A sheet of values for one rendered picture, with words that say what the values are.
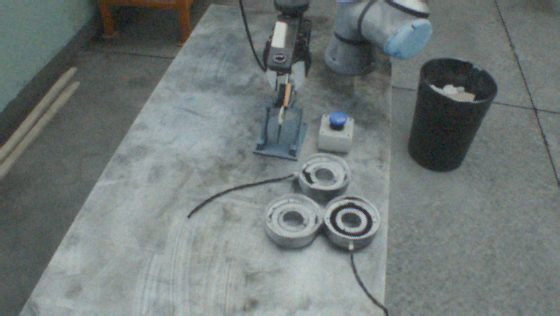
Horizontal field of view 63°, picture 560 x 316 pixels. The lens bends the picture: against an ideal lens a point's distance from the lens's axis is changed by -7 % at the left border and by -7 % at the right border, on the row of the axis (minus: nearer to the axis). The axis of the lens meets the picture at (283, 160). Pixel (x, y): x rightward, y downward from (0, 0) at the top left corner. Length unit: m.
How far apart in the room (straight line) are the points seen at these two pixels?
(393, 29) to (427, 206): 1.12
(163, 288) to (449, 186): 1.63
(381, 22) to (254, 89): 0.36
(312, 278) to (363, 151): 0.36
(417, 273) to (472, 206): 0.46
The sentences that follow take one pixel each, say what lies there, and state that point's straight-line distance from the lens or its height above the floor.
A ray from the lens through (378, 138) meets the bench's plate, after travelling 1.15.
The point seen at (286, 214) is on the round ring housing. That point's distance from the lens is 0.93.
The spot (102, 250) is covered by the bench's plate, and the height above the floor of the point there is 0.80.
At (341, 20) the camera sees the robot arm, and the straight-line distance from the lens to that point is 1.30.
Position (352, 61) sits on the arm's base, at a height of 0.84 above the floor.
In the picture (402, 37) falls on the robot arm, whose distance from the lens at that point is 1.17.
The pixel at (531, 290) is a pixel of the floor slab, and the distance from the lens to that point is 2.05.
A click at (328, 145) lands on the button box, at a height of 0.82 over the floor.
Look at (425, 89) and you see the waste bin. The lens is 2.09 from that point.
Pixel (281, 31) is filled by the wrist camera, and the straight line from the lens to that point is 0.96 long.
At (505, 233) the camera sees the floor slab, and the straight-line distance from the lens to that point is 2.18.
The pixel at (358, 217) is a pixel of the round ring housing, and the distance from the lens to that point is 0.94.
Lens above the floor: 1.53
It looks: 44 degrees down
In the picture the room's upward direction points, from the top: 3 degrees clockwise
